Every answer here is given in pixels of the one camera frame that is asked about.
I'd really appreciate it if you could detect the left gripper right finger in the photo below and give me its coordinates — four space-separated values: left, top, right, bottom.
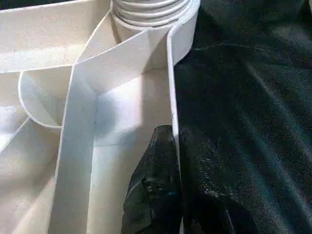
178 129 242 234

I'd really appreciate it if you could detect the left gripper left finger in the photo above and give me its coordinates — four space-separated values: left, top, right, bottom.
122 125 183 234

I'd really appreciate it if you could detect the white plastic table top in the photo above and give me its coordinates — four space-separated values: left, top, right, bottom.
0 0 201 234

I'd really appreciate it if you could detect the black work mat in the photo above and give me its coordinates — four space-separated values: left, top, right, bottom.
173 0 312 234

